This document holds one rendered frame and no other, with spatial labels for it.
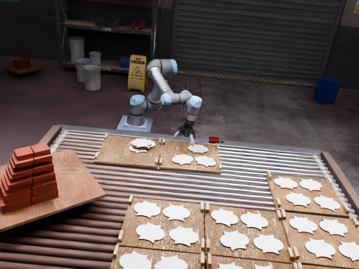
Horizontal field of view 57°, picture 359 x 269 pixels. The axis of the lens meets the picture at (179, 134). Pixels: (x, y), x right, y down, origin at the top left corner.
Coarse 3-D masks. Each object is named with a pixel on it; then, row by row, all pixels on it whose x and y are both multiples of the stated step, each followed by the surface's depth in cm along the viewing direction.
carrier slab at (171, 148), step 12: (168, 144) 241; (180, 144) 242; (204, 144) 245; (168, 156) 226; (192, 156) 229; (216, 156) 231; (168, 168) 215; (180, 168) 215; (192, 168) 216; (204, 168) 217; (216, 168) 218
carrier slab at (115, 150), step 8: (112, 136) 244; (104, 144) 233; (112, 144) 234; (120, 144) 235; (128, 144) 236; (104, 152) 224; (112, 152) 225; (120, 152) 226; (128, 152) 226; (152, 152) 229; (96, 160) 215; (104, 160) 215; (112, 160) 216; (120, 160) 217; (128, 160) 218; (136, 160) 219; (144, 160) 219; (152, 160) 220
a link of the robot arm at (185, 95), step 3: (186, 90) 223; (180, 93) 217; (183, 93) 217; (186, 93) 218; (189, 93) 219; (180, 96) 215; (183, 96) 216; (186, 96) 217; (189, 96) 216; (183, 99) 216; (186, 99) 216; (180, 102) 216; (183, 102) 217
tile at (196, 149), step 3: (189, 147) 237; (192, 147) 237; (195, 147) 238; (198, 147) 238; (201, 147) 238; (204, 147) 239; (189, 150) 235; (192, 150) 234; (195, 150) 234; (198, 150) 235; (201, 150) 235; (204, 150) 235; (207, 150) 236; (195, 153) 232; (198, 153) 233; (201, 153) 232
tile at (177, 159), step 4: (176, 156) 225; (180, 156) 225; (184, 156) 226; (188, 156) 226; (172, 160) 221; (176, 160) 221; (180, 160) 221; (184, 160) 221; (188, 160) 222; (192, 160) 222; (180, 164) 217; (184, 164) 219
